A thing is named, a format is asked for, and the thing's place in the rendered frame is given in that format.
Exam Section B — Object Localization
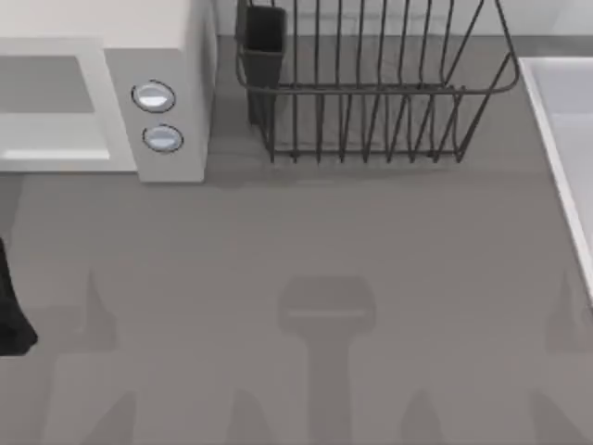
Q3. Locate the pale microwave door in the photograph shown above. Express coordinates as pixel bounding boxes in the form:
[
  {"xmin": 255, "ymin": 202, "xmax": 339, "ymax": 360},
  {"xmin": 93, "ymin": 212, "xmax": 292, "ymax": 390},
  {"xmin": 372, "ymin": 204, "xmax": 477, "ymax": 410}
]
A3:
[{"xmin": 0, "ymin": 38, "xmax": 139, "ymax": 174}]

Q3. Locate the pale microwave oven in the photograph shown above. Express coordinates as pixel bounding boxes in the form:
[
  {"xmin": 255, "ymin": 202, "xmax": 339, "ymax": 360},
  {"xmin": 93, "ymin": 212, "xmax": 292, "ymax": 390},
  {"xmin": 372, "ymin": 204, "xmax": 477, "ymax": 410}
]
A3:
[{"xmin": 0, "ymin": 0, "xmax": 217, "ymax": 184}]

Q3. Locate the dark cutlery holder cup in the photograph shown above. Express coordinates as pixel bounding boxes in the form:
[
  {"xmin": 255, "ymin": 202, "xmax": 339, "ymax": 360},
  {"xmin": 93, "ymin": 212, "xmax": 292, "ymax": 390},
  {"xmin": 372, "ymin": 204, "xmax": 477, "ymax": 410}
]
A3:
[{"xmin": 235, "ymin": 0, "xmax": 288, "ymax": 126}]

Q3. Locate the dark wire dish rack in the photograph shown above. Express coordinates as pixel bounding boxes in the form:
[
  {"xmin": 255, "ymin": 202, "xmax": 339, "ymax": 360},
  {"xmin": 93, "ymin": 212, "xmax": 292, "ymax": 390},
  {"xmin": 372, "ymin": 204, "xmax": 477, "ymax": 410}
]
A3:
[{"xmin": 233, "ymin": 0, "xmax": 520, "ymax": 165}]

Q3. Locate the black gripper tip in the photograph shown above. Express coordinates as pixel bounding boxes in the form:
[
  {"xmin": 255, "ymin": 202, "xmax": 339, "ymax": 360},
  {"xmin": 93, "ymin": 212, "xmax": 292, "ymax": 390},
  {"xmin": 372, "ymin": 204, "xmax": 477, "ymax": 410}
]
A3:
[{"xmin": 0, "ymin": 236, "xmax": 39, "ymax": 357}]

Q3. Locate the small round microwave knob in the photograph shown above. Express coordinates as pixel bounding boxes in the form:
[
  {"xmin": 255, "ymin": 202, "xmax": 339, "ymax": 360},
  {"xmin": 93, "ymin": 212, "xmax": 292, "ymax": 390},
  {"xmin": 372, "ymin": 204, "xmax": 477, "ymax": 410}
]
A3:
[{"xmin": 142, "ymin": 123, "xmax": 184, "ymax": 154}]

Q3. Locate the large round microwave knob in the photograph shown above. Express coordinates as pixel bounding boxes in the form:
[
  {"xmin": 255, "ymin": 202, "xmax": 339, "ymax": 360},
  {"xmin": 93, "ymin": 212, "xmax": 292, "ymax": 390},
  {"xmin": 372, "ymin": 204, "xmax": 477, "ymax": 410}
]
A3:
[{"xmin": 131, "ymin": 79, "xmax": 177, "ymax": 114}]

